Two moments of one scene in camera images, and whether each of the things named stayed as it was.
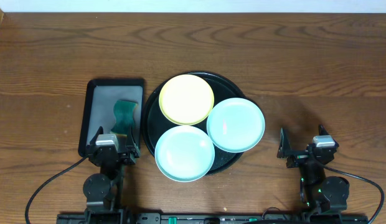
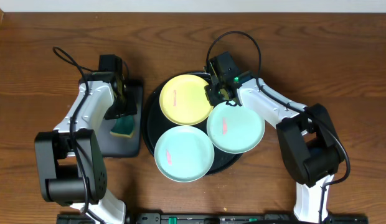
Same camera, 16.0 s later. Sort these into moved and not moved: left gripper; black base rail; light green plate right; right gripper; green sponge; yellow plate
Moved: left gripper; right gripper
Not moved: yellow plate; light green plate right; green sponge; black base rail
